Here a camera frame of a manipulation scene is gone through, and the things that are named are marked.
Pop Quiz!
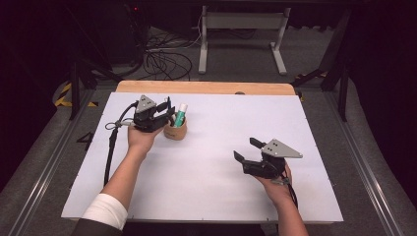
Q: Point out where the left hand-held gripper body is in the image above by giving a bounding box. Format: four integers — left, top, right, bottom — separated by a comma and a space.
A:
133, 94, 170, 133

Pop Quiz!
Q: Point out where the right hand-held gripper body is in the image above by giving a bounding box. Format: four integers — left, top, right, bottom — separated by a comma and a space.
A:
242, 139, 303, 180

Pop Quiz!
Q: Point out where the green and white tube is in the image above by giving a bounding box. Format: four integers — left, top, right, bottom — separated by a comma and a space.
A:
173, 103, 189, 128

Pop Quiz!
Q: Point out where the tan pen holder with bear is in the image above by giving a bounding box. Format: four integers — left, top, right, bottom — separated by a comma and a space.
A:
162, 112, 188, 142

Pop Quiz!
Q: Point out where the person's left hand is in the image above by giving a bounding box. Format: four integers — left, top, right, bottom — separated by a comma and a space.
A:
127, 127, 164, 155

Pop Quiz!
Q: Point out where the person's right hand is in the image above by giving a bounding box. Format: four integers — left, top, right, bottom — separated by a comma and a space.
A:
255, 163, 294, 206

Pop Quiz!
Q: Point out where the white table mat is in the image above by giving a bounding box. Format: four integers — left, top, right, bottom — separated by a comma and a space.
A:
61, 91, 344, 223

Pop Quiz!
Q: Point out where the black metal stand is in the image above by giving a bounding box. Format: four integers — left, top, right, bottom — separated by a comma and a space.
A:
291, 9, 350, 123
67, 58, 123, 121

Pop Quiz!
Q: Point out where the black computer tower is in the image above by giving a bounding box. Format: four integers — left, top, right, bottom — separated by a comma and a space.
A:
107, 0, 149, 67

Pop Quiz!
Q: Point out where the white shirt sleeve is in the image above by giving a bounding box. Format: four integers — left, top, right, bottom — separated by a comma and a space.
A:
82, 193, 129, 231

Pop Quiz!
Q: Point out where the dark jacket sleeve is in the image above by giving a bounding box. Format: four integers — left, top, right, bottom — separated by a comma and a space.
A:
70, 217, 124, 236

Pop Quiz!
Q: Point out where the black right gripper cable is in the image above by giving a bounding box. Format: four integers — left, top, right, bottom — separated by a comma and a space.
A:
271, 176, 299, 210

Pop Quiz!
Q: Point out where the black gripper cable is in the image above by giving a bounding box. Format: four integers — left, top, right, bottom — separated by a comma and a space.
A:
271, 176, 299, 210
102, 100, 140, 187

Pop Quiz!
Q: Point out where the bundle of black floor cables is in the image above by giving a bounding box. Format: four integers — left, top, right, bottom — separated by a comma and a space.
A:
143, 29, 195, 82

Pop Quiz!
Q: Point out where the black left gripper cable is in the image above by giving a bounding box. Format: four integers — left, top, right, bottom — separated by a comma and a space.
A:
102, 100, 140, 187

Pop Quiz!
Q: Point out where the white cable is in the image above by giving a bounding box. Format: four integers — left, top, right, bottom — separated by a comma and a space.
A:
192, 14, 204, 48

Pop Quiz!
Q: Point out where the aluminium floor rail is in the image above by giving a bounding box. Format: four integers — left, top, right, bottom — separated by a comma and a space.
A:
326, 91, 402, 236
6, 88, 96, 236

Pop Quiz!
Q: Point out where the white metal frame desk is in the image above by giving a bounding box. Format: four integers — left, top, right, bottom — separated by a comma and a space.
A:
198, 4, 292, 76

